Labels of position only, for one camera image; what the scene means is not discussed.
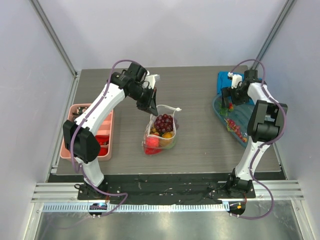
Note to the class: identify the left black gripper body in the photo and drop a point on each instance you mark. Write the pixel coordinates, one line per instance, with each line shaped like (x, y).
(143, 96)

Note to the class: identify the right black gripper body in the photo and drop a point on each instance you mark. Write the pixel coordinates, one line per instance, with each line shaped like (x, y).
(230, 92)

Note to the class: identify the dark purple grape bunch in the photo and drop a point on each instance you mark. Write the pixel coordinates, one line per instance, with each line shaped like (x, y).
(165, 123)

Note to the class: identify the clear zip top bag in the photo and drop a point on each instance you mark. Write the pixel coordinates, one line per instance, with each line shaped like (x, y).
(162, 109)

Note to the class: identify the orange toy fruit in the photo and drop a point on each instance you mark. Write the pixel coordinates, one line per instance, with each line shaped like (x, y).
(167, 135)

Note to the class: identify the red textured ball fruit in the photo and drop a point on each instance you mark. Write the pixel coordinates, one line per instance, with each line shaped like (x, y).
(152, 142)

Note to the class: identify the red apple toy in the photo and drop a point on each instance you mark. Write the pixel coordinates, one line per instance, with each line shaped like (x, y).
(152, 151)

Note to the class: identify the yellow-brown longan bunch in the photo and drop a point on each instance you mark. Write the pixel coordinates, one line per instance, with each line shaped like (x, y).
(163, 142)

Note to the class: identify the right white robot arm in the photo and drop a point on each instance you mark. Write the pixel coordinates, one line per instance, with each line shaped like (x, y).
(265, 126)

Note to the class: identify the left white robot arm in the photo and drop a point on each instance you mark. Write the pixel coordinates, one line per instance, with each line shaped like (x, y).
(79, 135)

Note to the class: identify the blue folded cloth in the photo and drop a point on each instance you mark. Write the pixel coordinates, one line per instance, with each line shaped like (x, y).
(224, 82)

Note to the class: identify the blue transparent plastic container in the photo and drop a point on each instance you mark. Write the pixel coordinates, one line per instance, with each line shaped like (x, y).
(241, 115)

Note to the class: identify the small red grape sprig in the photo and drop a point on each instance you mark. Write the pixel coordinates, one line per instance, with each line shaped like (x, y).
(232, 127)

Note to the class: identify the red toy teeth piece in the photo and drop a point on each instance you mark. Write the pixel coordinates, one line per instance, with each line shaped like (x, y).
(103, 140)

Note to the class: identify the red toy in tray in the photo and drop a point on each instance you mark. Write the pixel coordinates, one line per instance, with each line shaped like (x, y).
(103, 151)

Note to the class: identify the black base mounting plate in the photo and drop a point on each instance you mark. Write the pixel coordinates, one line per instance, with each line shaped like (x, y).
(165, 189)

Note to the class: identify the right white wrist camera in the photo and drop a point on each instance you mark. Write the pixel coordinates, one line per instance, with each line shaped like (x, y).
(236, 79)

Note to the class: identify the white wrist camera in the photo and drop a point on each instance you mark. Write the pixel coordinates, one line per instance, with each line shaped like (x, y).
(150, 81)
(236, 79)

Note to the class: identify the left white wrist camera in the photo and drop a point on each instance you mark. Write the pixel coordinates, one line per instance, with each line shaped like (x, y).
(150, 81)

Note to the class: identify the right aluminium frame post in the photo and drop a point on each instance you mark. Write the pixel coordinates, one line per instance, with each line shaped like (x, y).
(275, 29)

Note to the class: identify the aluminium frame post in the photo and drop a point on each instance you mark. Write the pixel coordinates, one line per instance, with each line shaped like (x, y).
(275, 29)
(53, 36)

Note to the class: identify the white slotted cable duct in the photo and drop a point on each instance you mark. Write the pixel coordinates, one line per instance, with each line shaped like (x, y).
(98, 207)

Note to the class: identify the left aluminium frame post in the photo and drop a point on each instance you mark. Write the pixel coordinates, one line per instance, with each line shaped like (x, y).
(53, 36)

